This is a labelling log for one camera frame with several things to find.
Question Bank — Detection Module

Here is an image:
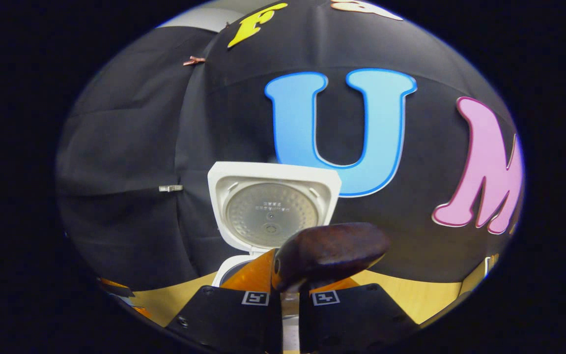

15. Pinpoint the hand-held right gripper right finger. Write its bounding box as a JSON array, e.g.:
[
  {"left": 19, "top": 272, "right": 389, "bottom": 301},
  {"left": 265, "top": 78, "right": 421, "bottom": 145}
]
[{"left": 299, "top": 276, "right": 420, "bottom": 354}]

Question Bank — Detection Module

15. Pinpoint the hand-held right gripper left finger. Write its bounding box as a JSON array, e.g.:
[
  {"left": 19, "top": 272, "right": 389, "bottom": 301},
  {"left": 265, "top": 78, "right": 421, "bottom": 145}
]
[{"left": 168, "top": 247, "right": 283, "bottom": 354}]

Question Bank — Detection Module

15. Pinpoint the brown wooden spoon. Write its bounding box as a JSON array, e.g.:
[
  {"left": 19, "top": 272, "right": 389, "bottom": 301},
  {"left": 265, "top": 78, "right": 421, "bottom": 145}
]
[{"left": 271, "top": 222, "right": 392, "bottom": 315}]

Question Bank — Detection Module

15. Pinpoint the white rice cooker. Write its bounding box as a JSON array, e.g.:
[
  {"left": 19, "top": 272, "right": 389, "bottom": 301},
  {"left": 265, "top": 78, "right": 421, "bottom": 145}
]
[{"left": 207, "top": 161, "right": 342, "bottom": 288}]

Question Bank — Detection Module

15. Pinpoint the black backdrop cloth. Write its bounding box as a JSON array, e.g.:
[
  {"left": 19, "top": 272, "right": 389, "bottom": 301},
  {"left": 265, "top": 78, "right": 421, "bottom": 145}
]
[{"left": 56, "top": 0, "right": 525, "bottom": 295}]

